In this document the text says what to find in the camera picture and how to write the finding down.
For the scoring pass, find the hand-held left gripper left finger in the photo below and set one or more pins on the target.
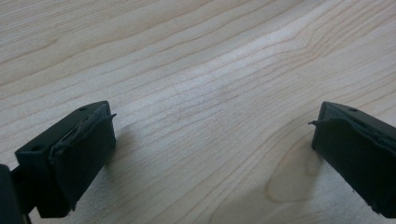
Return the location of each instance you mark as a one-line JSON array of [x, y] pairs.
[[71, 155]]

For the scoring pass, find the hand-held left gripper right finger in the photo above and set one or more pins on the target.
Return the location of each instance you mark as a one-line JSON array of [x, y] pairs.
[[358, 155]]

